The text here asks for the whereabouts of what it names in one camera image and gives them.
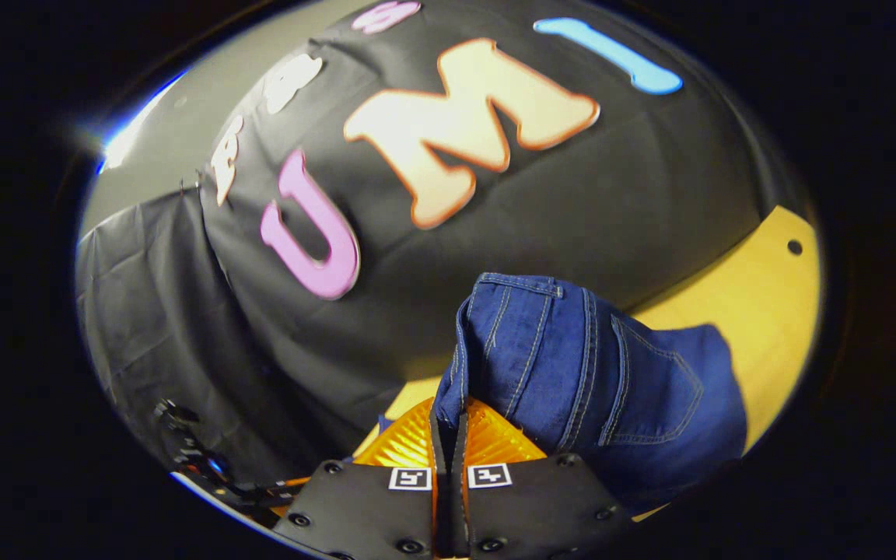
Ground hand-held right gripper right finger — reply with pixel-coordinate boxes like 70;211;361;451
452;397;635;559

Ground blue denim jeans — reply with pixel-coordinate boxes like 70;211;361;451
431;272;748;518

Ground black backdrop cloth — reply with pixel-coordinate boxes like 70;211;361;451
75;0;814;499

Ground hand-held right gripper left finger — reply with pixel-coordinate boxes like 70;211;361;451
273;397;449;559

